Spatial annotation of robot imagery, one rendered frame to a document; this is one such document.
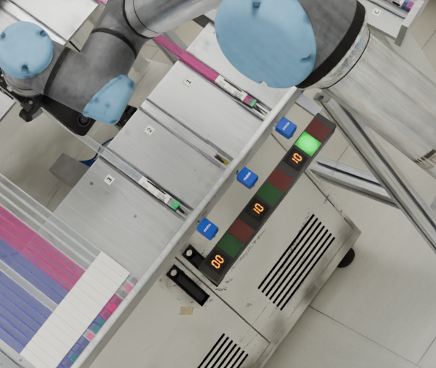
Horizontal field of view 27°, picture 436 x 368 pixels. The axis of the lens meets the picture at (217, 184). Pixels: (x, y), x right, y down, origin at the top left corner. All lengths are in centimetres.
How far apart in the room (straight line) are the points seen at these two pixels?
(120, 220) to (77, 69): 35
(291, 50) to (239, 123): 63
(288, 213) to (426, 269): 35
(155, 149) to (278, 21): 67
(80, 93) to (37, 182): 89
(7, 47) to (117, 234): 42
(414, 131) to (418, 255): 117
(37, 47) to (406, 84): 51
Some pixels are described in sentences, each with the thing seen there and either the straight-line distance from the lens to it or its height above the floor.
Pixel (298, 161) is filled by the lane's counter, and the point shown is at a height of 65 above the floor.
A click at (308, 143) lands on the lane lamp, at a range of 157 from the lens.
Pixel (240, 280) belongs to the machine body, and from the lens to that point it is 204.
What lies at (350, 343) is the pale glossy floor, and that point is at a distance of 216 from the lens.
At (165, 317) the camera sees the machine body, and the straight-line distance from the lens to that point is 196.
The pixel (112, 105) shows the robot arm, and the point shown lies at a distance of 127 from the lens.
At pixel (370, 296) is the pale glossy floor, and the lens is 221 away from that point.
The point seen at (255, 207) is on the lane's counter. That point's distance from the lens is 154.
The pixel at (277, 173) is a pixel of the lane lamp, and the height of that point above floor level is 67.
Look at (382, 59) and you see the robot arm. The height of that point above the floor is 101.
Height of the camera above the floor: 162
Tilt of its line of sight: 36 degrees down
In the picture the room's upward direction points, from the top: 44 degrees counter-clockwise
